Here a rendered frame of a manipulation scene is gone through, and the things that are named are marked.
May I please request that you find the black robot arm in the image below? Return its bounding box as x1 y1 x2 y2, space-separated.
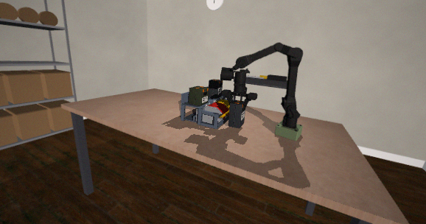
220 43 303 129

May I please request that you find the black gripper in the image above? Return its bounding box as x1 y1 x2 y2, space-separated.
221 81 257 111

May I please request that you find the red open bin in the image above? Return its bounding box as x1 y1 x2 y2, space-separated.
208 102 229 119

